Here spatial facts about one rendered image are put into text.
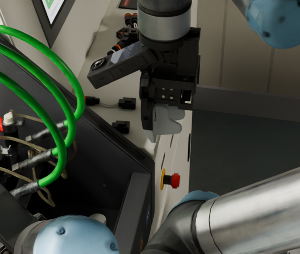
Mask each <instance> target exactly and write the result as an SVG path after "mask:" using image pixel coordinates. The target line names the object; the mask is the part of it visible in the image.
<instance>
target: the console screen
mask: <svg viewBox="0 0 300 254"><path fill-rule="evenodd" d="M75 1H76V0H32V3H33V5H34V8H35V11H36V13H37V17H38V19H39V22H40V24H41V27H42V30H43V32H44V35H45V38H46V40H47V43H48V46H49V48H50V49H51V48H52V46H53V44H54V42H55V40H56V38H57V36H58V34H59V32H60V30H61V28H62V26H63V24H64V22H65V20H66V18H67V16H68V14H69V12H70V10H71V8H72V6H73V4H74V3H75Z"/></svg>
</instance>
